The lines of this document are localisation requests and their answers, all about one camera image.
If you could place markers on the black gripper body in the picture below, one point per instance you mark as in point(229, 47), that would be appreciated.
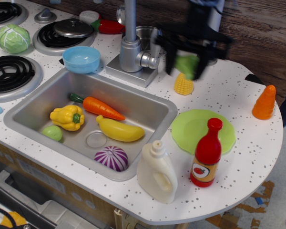
point(197, 38)

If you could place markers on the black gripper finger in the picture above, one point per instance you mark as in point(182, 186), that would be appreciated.
point(170, 59)
point(201, 63)

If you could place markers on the green toy broccoli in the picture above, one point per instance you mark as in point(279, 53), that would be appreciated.
point(187, 65)

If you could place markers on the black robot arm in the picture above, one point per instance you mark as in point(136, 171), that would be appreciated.
point(199, 12)

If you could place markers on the light blue plastic bowl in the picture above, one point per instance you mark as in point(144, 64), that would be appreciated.
point(81, 59)

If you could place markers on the grey support pole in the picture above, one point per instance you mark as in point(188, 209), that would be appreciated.
point(214, 23)

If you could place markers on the yellow toy corn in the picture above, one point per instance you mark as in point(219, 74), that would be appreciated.
point(182, 85)

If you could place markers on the small steel pot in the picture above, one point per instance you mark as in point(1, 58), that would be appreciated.
point(144, 33)

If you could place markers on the silver toy faucet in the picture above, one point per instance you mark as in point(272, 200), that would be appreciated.
point(133, 64)

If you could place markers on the red toy chili pepper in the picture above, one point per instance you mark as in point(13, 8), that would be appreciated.
point(107, 26)

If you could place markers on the light green plastic plate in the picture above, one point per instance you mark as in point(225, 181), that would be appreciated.
point(190, 126)

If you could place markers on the orange toy carrot cone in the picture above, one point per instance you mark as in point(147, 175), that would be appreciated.
point(264, 105)

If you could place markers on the red toy ketchup bottle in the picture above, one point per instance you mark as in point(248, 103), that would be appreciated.
point(207, 155)

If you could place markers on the yellow toy banana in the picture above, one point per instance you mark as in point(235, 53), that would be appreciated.
point(119, 131)

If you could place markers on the stainless steel sink basin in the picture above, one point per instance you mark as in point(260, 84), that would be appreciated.
point(30, 116)

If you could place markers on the orange toy carrot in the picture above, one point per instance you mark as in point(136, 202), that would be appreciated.
point(96, 107)

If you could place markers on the steel pot lid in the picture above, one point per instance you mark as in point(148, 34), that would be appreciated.
point(73, 28)

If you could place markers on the purple striped toy onion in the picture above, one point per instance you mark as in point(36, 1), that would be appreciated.
point(112, 157)

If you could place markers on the yellow toy bell pepper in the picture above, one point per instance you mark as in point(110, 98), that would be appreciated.
point(70, 117)

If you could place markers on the white toy detergent jug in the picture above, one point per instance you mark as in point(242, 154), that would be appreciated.
point(156, 173)

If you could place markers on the back right stove burner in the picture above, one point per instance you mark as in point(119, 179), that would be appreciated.
point(48, 42)

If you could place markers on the stove burner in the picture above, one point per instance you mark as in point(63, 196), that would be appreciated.
point(48, 42)
point(12, 13)
point(19, 76)

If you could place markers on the grey stove knob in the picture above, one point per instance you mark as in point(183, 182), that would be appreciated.
point(45, 16)

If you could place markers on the green toy apple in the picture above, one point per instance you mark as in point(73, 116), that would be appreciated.
point(53, 132)

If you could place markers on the green toy cabbage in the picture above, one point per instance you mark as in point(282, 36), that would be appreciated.
point(14, 39)

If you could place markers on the front left stove burner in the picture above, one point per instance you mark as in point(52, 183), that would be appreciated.
point(19, 76)

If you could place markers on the back left stove burner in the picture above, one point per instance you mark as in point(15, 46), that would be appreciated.
point(12, 13)

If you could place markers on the yellow object at bottom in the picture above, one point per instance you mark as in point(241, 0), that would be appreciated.
point(19, 220)

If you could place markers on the toy oven door handle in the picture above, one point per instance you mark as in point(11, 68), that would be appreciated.
point(22, 196)

